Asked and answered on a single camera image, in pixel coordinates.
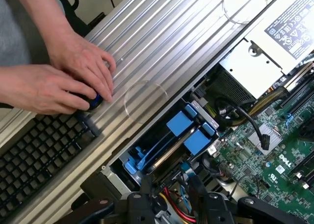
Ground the person's right hand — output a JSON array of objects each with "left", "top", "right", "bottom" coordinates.
[{"left": 9, "top": 63, "right": 99, "bottom": 116}]

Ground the person's left hand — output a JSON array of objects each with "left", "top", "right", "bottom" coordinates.
[{"left": 46, "top": 28, "right": 117, "bottom": 104}]

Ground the open PC case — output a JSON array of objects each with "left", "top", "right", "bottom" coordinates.
[{"left": 71, "top": 0, "right": 314, "bottom": 224}]

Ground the green motherboard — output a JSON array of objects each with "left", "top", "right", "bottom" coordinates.
[{"left": 201, "top": 81, "right": 314, "bottom": 224}]

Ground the silver chipset heatsink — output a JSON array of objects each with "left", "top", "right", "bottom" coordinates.
[{"left": 247, "top": 122, "right": 283, "bottom": 156}]

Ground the black keyboard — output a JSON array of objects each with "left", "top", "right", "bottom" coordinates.
[{"left": 0, "top": 112, "right": 97, "bottom": 219}]

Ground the clear round disc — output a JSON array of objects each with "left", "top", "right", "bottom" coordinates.
[
  {"left": 123, "top": 80, "right": 169, "bottom": 123},
  {"left": 221, "top": 0, "right": 268, "bottom": 26}
]

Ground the grey power supply unit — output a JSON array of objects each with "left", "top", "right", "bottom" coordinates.
[{"left": 218, "top": 0, "right": 314, "bottom": 101}]

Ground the person's grey shirt trunk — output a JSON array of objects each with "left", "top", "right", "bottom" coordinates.
[{"left": 0, "top": 0, "right": 35, "bottom": 67}]

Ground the black cable with connector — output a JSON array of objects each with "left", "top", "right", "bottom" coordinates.
[{"left": 214, "top": 97, "right": 272, "bottom": 151}]

